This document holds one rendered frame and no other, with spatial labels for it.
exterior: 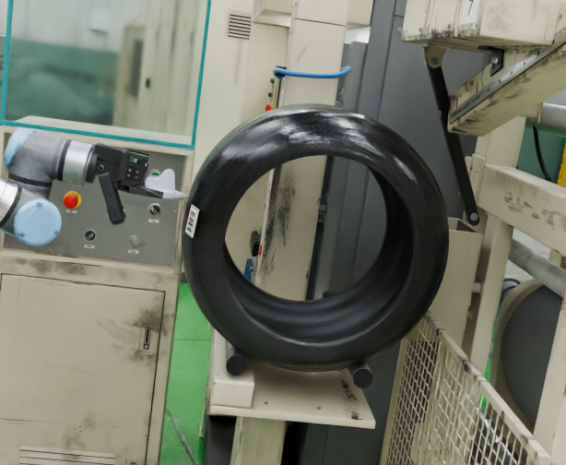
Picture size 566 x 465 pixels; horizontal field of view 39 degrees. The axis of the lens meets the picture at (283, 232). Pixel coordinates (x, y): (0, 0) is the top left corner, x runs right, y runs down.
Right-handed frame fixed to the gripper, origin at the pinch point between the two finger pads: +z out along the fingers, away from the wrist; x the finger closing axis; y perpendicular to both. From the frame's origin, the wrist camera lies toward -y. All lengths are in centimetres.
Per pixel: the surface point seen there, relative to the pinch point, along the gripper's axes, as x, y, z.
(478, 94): -1, 38, 57
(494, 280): 22, -5, 83
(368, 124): -8.4, 25.9, 33.7
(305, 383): 9, -38, 40
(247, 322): -12.1, -20.0, 19.7
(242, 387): -9.4, -35.5, 22.8
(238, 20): 363, 56, 8
